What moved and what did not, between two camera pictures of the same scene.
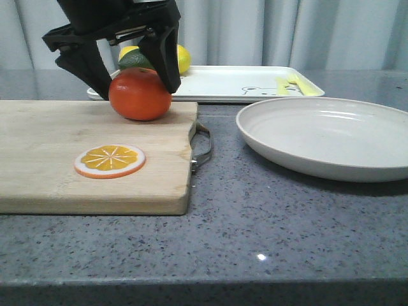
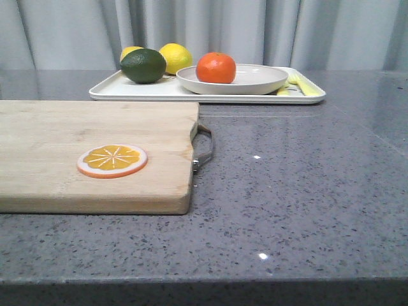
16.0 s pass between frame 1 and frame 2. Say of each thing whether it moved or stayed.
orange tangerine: moved
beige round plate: moved
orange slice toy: stayed
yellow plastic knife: stayed
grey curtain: stayed
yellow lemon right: stayed
